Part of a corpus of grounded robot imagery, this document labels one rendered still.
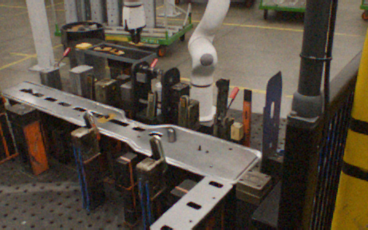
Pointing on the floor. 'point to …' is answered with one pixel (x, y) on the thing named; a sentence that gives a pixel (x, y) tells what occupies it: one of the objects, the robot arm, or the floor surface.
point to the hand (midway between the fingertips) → (136, 37)
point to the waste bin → (81, 32)
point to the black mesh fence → (290, 203)
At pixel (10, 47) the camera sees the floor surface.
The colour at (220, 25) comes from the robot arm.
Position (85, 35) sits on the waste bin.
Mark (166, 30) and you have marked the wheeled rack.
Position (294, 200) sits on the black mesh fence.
